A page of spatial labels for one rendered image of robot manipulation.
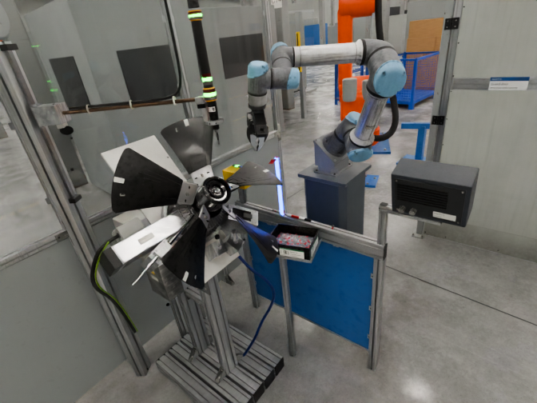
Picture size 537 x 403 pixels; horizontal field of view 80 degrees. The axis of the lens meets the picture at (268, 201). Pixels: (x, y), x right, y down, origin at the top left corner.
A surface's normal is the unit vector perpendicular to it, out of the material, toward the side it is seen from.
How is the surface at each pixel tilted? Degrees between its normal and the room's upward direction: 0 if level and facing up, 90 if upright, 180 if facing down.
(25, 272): 90
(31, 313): 90
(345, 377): 0
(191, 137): 49
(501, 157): 90
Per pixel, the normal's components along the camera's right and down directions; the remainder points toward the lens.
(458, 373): -0.11, -0.88
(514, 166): -0.61, 0.43
